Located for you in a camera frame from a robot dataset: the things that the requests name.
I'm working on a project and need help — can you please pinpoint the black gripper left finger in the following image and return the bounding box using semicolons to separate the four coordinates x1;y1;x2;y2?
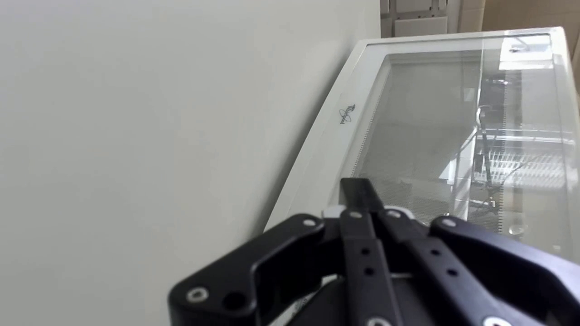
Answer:
167;178;404;326

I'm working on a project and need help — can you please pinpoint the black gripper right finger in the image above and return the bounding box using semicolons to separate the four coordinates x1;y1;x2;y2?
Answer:
361;178;580;326

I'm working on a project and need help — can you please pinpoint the white microwave door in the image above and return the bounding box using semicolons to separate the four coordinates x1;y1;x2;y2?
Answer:
263;26;580;263

